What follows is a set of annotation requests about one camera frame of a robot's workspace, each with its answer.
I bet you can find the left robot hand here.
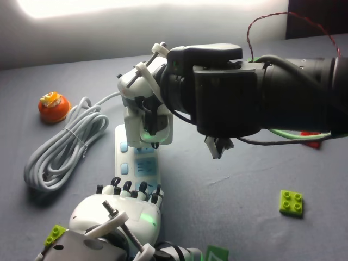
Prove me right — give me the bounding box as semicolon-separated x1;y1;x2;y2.
68;176;203;261

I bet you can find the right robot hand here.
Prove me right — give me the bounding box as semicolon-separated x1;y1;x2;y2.
117;61;169;149

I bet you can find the white power adapter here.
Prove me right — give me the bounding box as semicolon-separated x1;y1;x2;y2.
124;107;174;150

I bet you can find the white power strip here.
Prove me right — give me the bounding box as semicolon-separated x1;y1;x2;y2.
114;124;163;199

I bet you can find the green four-stud brick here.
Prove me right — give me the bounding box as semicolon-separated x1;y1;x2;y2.
279;189;305;218
45;224;67;247

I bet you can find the orange toy cake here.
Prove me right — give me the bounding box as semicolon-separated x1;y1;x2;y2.
38;91;71;125

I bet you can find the green tile with white print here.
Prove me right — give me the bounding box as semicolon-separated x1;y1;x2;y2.
205;245;229;261

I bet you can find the red toy brick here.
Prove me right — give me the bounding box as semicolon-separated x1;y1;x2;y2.
300;131;321;150

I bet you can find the dark background panel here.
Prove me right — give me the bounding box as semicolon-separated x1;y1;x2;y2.
285;0;348;40

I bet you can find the grey power strip cable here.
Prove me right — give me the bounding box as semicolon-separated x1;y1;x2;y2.
23;91;122;192

